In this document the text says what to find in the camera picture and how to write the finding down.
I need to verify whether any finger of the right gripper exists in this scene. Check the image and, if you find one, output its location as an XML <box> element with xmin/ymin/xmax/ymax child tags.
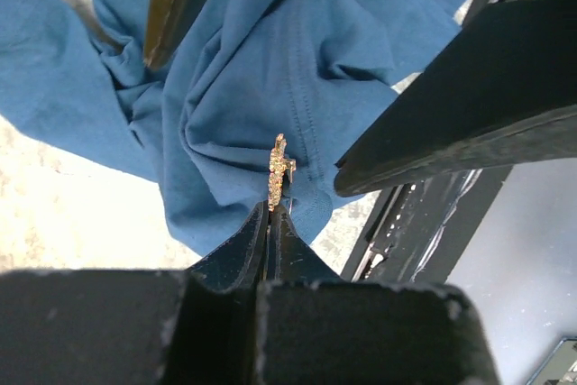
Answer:
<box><xmin>143</xmin><ymin>0</ymin><xmax>188</xmax><ymax>70</ymax></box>
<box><xmin>334</xmin><ymin>0</ymin><xmax>576</xmax><ymax>197</ymax></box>

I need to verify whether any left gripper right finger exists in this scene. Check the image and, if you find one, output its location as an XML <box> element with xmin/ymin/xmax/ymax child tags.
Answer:
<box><xmin>256</xmin><ymin>204</ymin><xmax>501</xmax><ymax>385</ymax></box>

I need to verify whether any dark blue t-shirt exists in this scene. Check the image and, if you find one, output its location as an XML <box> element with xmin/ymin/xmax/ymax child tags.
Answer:
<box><xmin>1</xmin><ymin>0</ymin><xmax>465</xmax><ymax>254</ymax></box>

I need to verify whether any gold flower brooch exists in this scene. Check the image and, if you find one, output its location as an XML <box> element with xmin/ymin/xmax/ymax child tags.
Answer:
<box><xmin>268</xmin><ymin>133</ymin><xmax>297</xmax><ymax>213</ymax></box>

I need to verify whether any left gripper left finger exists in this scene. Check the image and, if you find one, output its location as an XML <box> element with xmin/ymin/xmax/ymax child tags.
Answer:
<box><xmin>1</xmin><ymin>205</ymin><xmax>269</xmax><ymax>384</ymax></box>

